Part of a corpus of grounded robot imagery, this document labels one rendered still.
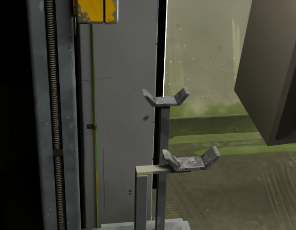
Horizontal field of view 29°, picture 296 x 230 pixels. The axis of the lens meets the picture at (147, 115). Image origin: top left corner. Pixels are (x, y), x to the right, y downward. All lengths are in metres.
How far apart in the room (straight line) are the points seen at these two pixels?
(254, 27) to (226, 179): 0.82
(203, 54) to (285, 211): 0.94
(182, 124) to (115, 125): 1.55
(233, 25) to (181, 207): 1.07
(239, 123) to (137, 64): 1.73
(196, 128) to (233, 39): 0.51
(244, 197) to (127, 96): 1.32
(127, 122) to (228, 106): 1.62
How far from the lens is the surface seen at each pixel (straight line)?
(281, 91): 2.02
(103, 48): 1.32
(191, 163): 0.81
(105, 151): 1.45
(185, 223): 1.20
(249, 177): 2.73
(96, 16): 0.74
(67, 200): 0.90
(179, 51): 2.98
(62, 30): 0.78
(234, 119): 3.01
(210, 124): 2.98
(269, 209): 2.55
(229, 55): 3.04
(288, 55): 1.96
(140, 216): 0.84
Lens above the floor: 1.53
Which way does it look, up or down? 28 degrees down
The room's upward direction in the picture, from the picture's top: 2 degrees clockwise
